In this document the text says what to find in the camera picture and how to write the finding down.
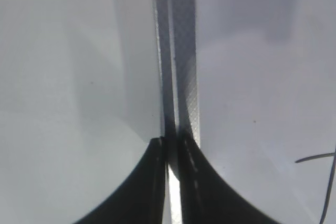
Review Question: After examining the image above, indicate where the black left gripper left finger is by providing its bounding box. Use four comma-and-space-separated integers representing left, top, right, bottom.
76, 136, 167, 224

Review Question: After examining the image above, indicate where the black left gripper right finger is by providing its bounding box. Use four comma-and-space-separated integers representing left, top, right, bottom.
177, 132, 277, 224

